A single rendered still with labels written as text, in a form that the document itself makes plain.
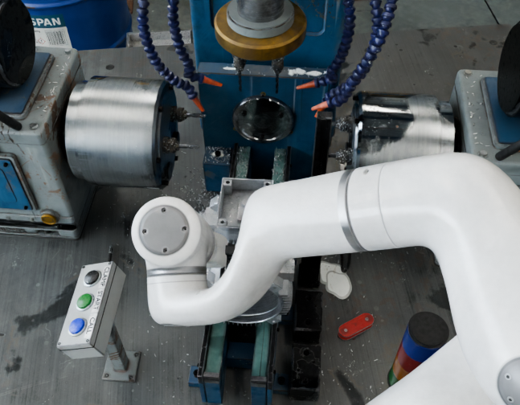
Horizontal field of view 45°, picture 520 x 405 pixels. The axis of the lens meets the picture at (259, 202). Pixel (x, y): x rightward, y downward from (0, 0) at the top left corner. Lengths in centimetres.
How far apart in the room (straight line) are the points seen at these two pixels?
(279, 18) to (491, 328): 81
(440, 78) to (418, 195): 144
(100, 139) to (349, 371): 72
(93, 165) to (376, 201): 87
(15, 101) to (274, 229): 85
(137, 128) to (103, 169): 12
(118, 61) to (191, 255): 137
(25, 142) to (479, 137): 92
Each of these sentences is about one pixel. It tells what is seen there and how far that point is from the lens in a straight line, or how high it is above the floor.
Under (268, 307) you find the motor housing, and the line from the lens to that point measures 125.
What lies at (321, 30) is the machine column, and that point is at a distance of 150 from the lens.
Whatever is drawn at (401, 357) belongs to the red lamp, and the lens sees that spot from 103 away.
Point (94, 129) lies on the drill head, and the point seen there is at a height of 113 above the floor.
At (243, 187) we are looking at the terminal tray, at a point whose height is 112.
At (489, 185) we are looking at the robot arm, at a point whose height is 161.
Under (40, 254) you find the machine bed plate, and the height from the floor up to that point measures 80.
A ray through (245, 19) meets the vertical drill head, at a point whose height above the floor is 136.
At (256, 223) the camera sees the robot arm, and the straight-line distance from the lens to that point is 69.
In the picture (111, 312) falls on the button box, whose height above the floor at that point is 105.
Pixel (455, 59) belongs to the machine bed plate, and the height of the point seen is 80.
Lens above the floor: 205
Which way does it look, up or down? 51 degrees down
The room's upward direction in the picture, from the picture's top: straight up
